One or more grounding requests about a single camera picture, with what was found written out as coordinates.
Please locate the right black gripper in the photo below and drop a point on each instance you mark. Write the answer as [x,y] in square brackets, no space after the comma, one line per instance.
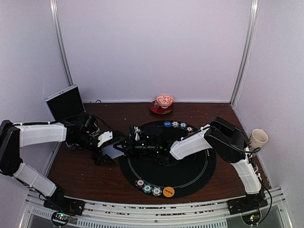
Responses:
[128,143]

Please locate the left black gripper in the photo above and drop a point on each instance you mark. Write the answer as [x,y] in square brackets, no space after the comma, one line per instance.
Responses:
[99,160]

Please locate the grey playing card deck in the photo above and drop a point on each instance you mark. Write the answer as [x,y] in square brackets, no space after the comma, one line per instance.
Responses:
[112,152]

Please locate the blue small blind button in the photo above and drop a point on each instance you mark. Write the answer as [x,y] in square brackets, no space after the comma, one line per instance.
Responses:
[167,124]

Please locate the orange black chips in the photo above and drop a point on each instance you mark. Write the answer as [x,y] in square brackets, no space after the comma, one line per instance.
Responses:
[139,183]
[189,129]

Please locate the green chips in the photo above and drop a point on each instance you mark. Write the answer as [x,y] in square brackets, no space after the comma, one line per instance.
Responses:
[147,188]
[183,125]

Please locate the orange big blind button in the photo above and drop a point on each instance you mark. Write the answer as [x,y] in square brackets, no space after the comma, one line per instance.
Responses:
[168,192]

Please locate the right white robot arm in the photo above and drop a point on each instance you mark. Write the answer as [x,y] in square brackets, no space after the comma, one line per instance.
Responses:
[227,142]

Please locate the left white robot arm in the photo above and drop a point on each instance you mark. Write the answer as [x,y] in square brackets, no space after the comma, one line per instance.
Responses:
[13,137]

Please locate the aluminium poker case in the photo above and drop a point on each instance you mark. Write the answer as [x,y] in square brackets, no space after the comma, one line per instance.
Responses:
[65,103]

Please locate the dark red saucer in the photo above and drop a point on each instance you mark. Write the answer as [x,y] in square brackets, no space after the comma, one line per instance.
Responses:
[157,109]

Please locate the red white patterned bowl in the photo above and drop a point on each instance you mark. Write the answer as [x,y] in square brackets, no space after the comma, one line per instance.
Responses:
[164,100]

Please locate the black round poker mat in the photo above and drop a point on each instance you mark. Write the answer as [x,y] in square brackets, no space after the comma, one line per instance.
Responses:
[186,176]

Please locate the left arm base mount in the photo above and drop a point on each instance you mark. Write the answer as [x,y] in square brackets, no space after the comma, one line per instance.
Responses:
[63,214]

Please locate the front aluminium rail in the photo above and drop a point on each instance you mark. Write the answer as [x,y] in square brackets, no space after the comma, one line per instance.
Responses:
[210,214]

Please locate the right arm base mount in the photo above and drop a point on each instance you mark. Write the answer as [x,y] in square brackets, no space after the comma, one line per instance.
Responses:
[250,209]

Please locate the right aluminium frame post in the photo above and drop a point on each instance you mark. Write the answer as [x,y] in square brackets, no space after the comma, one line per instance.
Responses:
[249,40]

